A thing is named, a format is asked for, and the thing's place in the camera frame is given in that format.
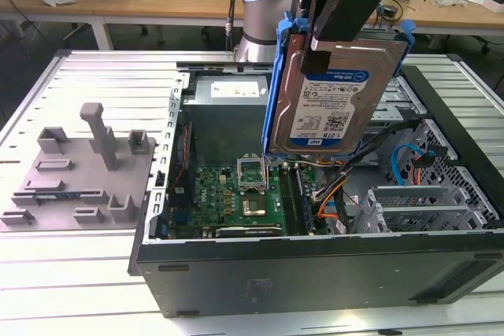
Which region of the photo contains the CPU socket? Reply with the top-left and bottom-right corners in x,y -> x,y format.
239,193 -> 269,219

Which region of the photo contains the blue data wire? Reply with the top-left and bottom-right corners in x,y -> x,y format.
391,142 -> 448,187

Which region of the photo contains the white and black box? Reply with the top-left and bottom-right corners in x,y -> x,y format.
464,0 -> 504,12

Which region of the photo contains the green motherboard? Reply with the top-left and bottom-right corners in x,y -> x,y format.
167,162 -> 328,239

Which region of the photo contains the silver metal drive cage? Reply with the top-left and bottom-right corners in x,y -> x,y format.
368,75 -> 427,135

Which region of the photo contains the black open PC case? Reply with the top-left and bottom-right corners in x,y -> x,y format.
128,61 -> 504,319

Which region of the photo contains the orange power wire black plug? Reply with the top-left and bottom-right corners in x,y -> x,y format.
410,154 -> 435,187

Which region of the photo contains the black RAM slot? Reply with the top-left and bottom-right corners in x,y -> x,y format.
279,164 -> 301,234
287,164 -> 309,234

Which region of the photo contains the long wooden desk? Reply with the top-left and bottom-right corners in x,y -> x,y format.
0,0 -> 395,52

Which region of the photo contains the metal socket cover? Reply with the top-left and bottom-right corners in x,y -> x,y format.
235,156 -> 269,194

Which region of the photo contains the grey Dell power supply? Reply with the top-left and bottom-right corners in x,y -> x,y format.
181,74 -> 272,168

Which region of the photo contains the black graphics card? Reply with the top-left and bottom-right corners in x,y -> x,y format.
214,225 -> 283,238

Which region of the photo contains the RAM stick with blue heatspreader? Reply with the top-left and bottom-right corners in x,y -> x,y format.
295,166 -> 317,231

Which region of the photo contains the black wire bundle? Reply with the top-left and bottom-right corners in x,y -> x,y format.
313,119 -> 424,205

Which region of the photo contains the wooden desk with boxes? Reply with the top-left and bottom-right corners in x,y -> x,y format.
369,0 -> 504,54

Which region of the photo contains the hard disk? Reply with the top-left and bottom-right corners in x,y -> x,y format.
261,17 -> 417,168

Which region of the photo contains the RAM stick with blue label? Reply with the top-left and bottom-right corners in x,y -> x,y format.
34,193 -> 80,201

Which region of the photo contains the grey plastic parts rack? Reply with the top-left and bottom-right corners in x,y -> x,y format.
0,102 -> 158,233

